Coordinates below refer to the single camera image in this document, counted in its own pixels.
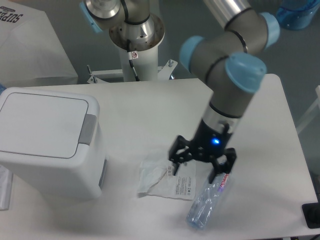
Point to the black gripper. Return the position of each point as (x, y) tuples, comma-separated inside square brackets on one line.
[(207, 146)]

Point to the white push-button trash can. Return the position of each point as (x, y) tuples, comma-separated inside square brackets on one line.
[(53, 141)]

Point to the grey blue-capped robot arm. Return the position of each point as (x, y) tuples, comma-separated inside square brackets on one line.
[(227, 65)]

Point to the clear plastic bag with label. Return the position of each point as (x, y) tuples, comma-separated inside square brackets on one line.
[(156, 177)]

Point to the clear plastic water bottle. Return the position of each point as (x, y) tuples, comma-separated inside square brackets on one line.
[(206, 201)]

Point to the black device at table edge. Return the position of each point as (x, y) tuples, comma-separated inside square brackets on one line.
[(311, 212)]

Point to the blue translucent plastic container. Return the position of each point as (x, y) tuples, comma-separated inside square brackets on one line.
[(296, 14)]

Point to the white paper sheet at left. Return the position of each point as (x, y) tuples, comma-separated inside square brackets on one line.
[(6, 181)]

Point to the white metal base frame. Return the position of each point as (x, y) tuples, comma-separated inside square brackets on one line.
[(164, 73)]

